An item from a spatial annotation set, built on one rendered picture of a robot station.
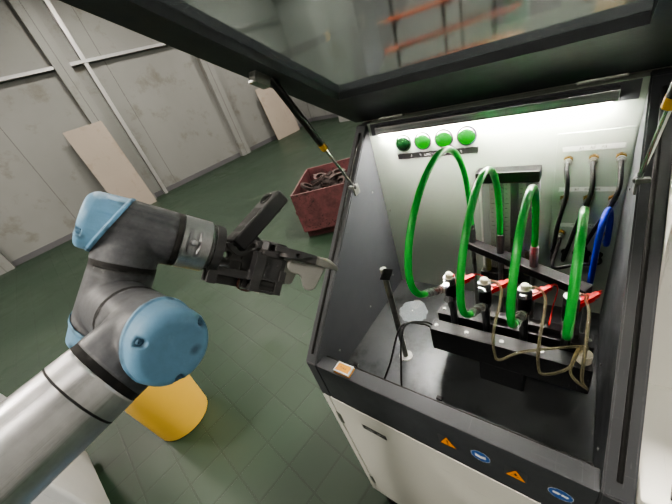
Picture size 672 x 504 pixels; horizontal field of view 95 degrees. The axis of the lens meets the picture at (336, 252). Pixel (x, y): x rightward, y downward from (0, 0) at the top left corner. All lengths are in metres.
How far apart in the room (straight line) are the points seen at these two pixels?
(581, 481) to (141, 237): 0.78
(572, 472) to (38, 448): 0.73
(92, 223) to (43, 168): 8.81
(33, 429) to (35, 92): 9.14
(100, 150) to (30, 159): 1.23
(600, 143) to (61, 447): 0.97
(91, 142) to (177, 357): 8.84
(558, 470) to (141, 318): 0.70
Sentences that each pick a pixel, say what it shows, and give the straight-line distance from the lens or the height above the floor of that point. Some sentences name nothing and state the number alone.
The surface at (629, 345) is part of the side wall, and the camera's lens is 0.73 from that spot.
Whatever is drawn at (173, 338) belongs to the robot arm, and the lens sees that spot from 0.33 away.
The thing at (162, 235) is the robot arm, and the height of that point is 1.52.
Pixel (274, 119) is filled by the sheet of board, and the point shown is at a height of 0.60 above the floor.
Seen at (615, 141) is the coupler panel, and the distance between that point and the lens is 0.90.
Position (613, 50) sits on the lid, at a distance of 0.78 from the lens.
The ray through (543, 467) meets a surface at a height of 0.95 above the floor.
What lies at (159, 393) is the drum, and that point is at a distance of 2.15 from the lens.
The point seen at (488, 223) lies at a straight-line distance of 0.99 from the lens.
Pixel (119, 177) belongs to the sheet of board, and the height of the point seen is 0.82.
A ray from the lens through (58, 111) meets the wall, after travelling 9.37.
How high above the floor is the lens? 1.64
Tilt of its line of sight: 31 degrees down
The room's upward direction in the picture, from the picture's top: 19 degrees counter-clockwise
